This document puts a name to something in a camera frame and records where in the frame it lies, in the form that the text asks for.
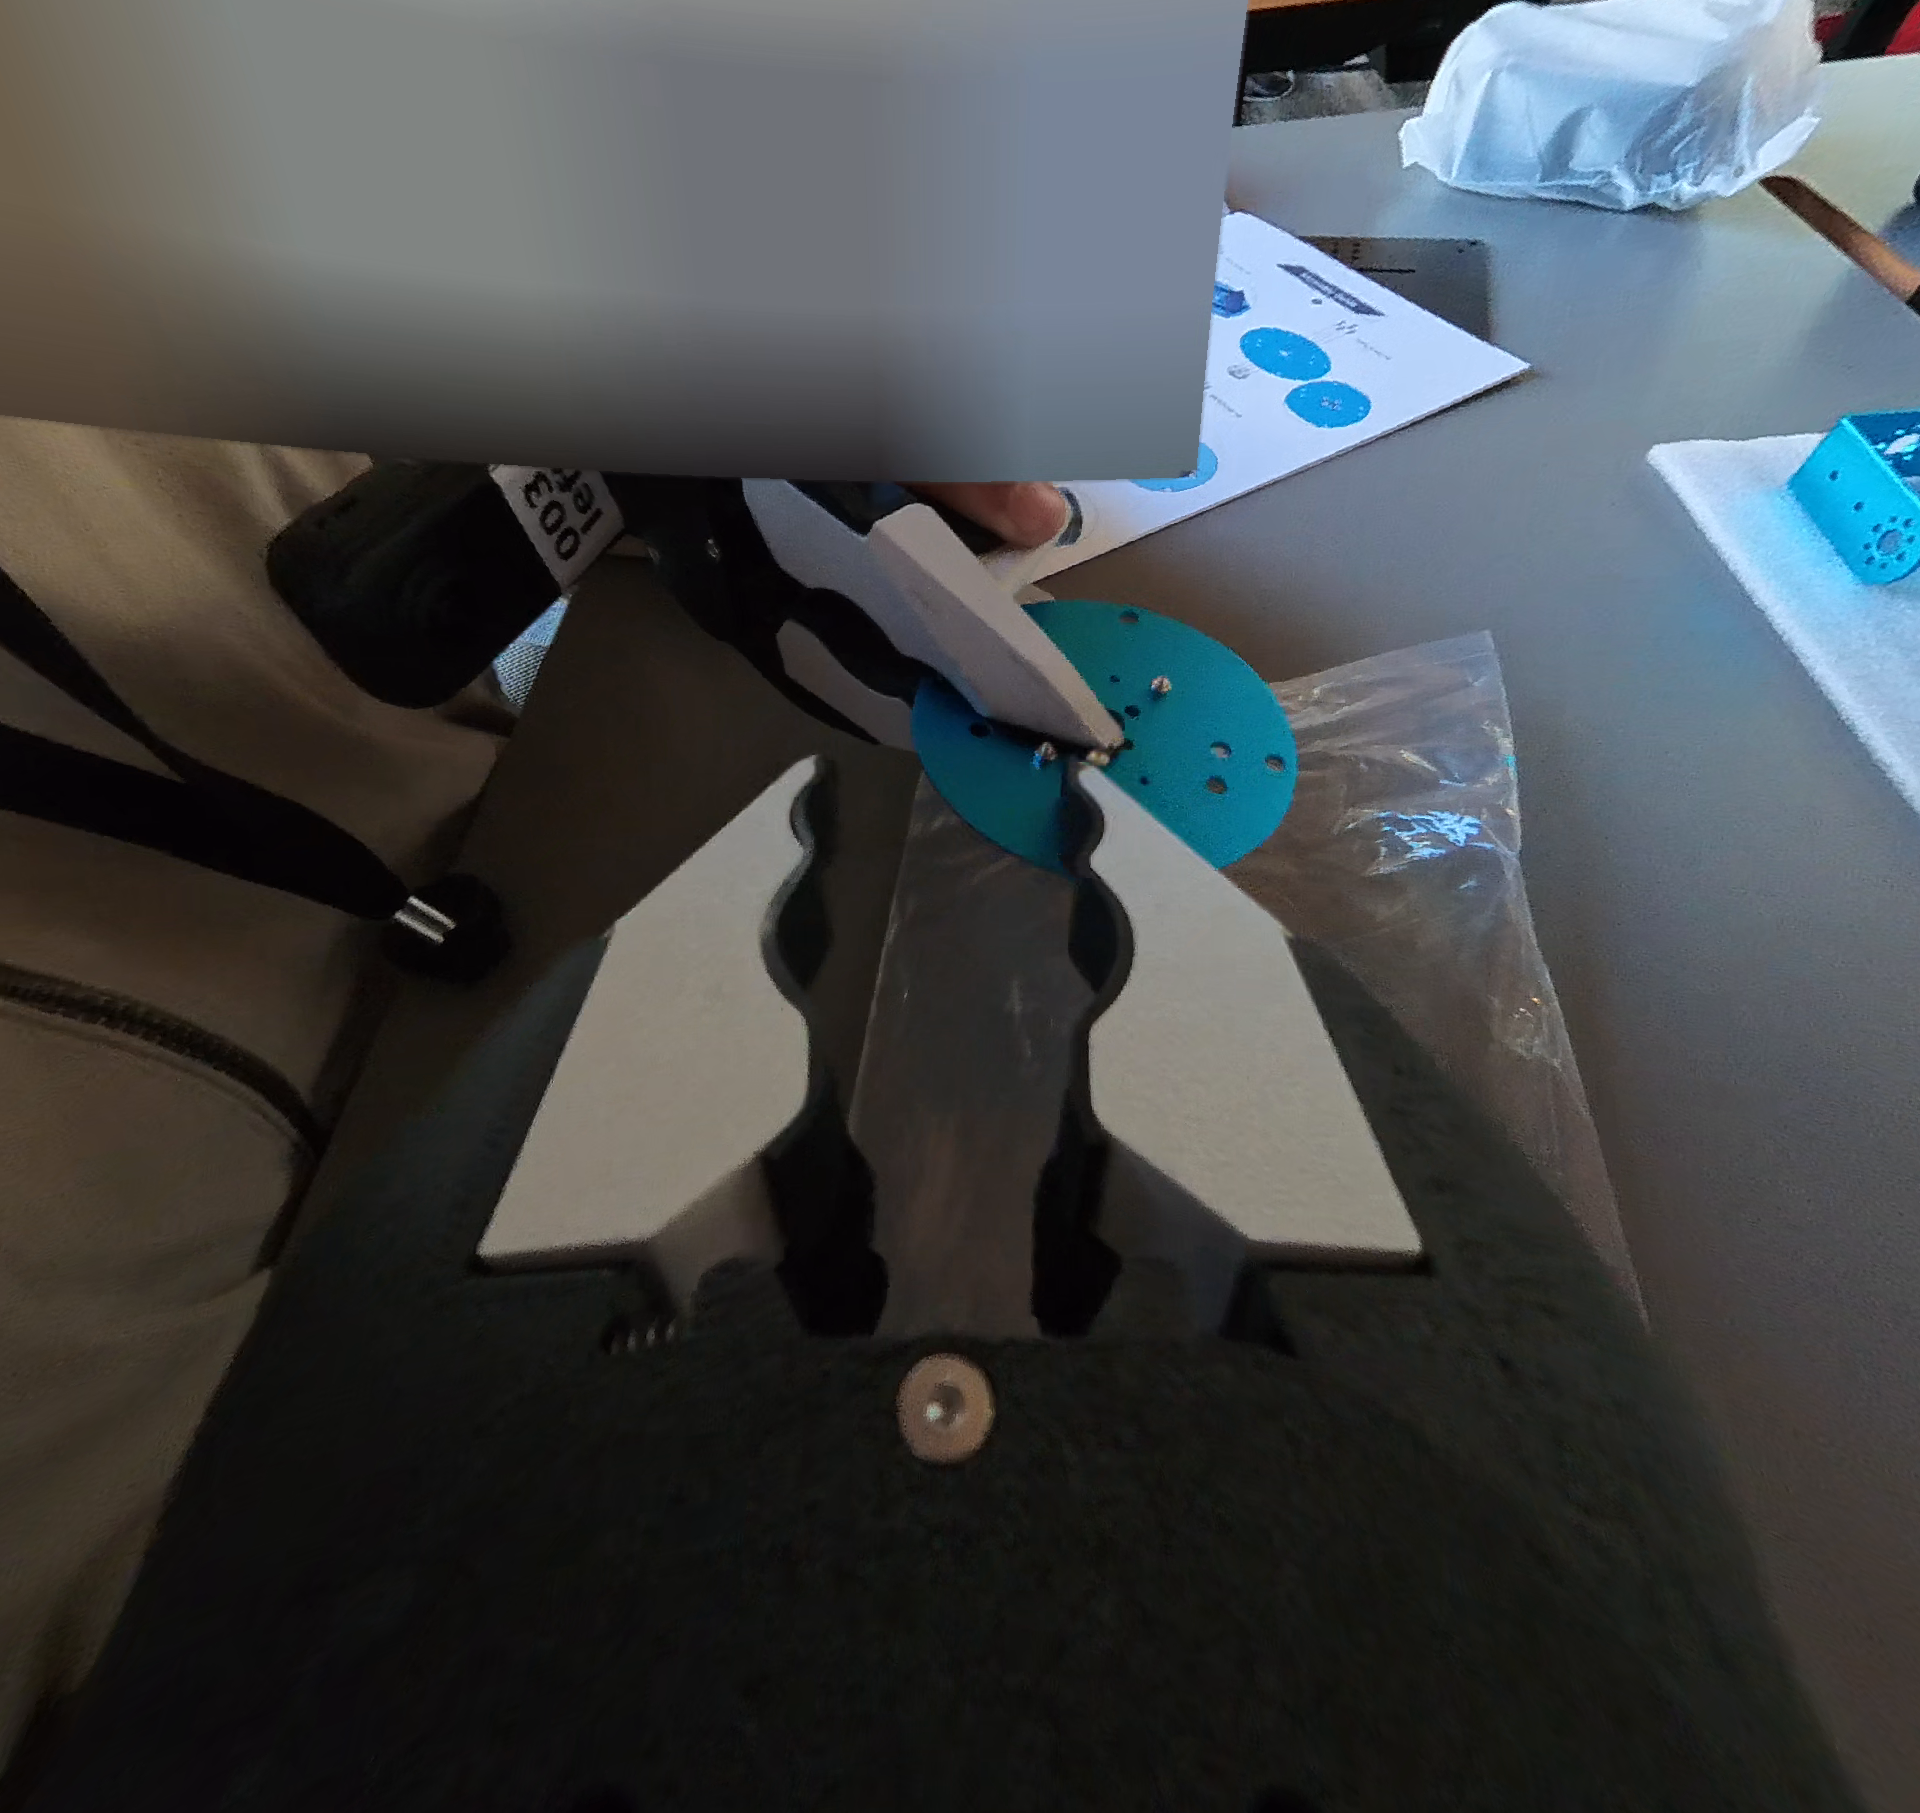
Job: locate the clear plastic bag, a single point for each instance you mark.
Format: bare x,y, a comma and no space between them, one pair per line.
1396,942

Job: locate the grey desk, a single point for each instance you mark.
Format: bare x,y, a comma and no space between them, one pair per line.
1725,1018

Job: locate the person's left hand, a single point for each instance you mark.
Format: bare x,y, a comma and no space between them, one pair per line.
1006,511

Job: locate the white foam sheet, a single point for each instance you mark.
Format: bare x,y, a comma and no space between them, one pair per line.
1799,613

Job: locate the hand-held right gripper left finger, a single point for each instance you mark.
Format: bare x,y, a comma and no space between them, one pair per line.
661,1092

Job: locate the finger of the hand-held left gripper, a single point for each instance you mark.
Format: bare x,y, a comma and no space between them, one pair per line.
959,613
856,674

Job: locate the white plastic wrap bundle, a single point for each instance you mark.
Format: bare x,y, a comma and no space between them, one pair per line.
1620,103

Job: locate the white instruction manual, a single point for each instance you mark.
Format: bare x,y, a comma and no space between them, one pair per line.
1441,373

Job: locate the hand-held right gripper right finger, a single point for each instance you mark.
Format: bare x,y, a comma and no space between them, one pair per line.
1246,1092

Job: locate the blue metal U bracket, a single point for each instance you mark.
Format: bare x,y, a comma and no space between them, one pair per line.
1838,493

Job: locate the blue round metal plate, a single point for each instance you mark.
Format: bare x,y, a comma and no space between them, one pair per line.
1246,711

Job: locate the dark grey perforated plate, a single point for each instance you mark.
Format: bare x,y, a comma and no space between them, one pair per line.
1441,283

